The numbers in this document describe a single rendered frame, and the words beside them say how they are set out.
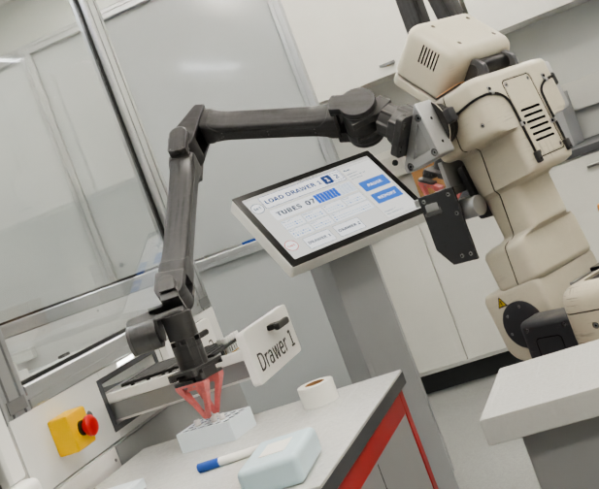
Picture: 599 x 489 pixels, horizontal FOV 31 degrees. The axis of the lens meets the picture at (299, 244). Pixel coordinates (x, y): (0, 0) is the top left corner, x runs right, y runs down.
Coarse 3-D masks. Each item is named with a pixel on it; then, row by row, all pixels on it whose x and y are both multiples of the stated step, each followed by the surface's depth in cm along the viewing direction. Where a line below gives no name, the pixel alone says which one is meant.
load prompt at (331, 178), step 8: (320, 176) 324; (328, 176) 324; (336, 176) 325; (296, 184) 319; (304, 184) 320; (312, 184) 320; (320, 184) 321; (328, 184) 321; (280, 192) 315; (288, 192) 316; (296, 192) 316; (304, 192) 317; (264, 200) 312; (272, 200) 312; (280, 200) 313; (288, 200) 313
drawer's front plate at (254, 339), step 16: (256, 320) 219; (272, 320) 224; (240, 336) 207; (256, 336) 213; (272, 336) 221; (288, 336) 230; (256, 352) 210; (288, 352) 226; (256, 368) 207; (272, 368) 215; (256, 384) 207
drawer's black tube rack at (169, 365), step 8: (216, 344) 229; (208, 352) 221; (224, 352) 224; (168, 360) 234; (152, 368) 231; (160, 368) 225; (168, 368) 219; (176, 368) 218; (136, 376) 225; (144, 376) 220; (152, 376) 220; (120, 384) 222; (128, 384) 221
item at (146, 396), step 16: (240, 352) 209; (144, 368) 243; (224, 368) 210; (240, 368) 210; (144, 384) 216; (160, 384) 215; (224, 384) 211; (112, 400) 219; (128, 400) 217; (144, 400) 216; (160, 400) 215; (176, 400) 214; (128, 416) 218
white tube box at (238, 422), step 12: (240, 408) 203; (204, 420) 204; (228, 420) 195; (240, 420) 198; (252, 420) 201; (192, 432) 198; (204, 432) 197; (216, 432) 196; (228, 432) 195; (240, 432) 196; (180, 444) 200; (192, 444) 199; (204, 444) 198; (216, 444) 196
